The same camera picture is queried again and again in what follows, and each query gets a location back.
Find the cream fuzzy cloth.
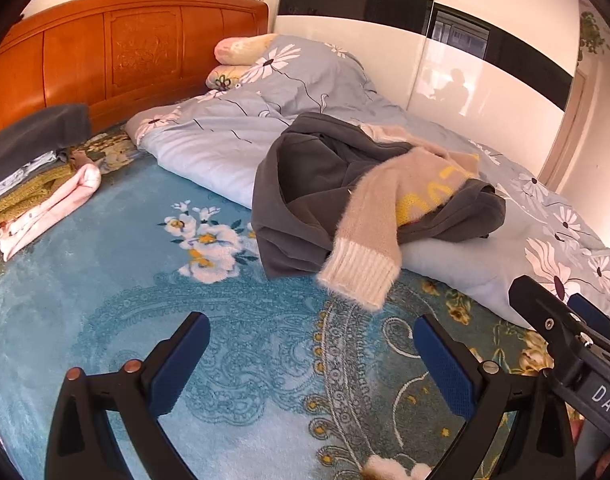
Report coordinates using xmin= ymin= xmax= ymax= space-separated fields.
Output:
xmin=362 ymin=455 xmax=433 ymax=480

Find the wooden headboard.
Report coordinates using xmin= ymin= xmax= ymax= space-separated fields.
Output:
xmin=0 ymin=0 xmax=270 ymax=141

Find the wooden door frame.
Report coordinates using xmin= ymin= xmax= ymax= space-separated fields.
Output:
xmin=537 ymin=72 xmax=593 ymax=193

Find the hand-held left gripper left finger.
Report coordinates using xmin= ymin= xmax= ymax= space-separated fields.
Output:
xmin=44 ymin=311 xmax=212 ymax=480

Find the dark grey folded garment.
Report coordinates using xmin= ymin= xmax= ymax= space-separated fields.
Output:
xmin=0 ymin=103 xmax=92 ymax=191

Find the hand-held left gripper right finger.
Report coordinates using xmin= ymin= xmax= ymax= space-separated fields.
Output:
xmin=412 ymin=314 xmax=578 ymax=480

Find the light blue floral duvet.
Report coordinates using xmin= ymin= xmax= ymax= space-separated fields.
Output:
xmin=126 ymin=34 xmax=610 ymax=331

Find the floral patterned pillow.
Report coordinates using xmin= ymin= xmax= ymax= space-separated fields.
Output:
xmin=206 ymin=63 xmax=256 ymax=92

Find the dark grey hoodie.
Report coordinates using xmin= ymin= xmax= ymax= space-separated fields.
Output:
xmin=251 ymin=112 xmax=507 ymax=281

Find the beige fuzzy knit sweater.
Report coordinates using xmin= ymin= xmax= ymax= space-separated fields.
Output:
xmin=316 ymin=124 xmax=480 ymax=312

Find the white wardrobe with black stripe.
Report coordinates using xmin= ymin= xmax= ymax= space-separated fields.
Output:
xmin=269 ymin=0 xmax=588 ymax=191

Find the pink and yellow pillow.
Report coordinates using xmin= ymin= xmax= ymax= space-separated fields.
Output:
xmin=214 ymin=34 xmax=281 ymax=67

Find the olive green patterned cloth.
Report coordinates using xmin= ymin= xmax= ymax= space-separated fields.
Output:
xmin=0 ymin=132 xmax=136 ymax=256

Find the light blue folded garment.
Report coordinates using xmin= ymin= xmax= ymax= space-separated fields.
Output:
xmin=0 ymin=151 xmax=58 ymax=206

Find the pink folded cloth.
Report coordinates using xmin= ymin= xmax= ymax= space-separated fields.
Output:
xmin=0 ymin=162 xmax=102 ymax=262

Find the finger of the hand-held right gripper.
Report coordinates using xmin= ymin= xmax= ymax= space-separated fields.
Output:
xmin=509 ymin=275 xmax=594 ymax=347
xmin=569 ymin=292 xmax=610 ymax=349

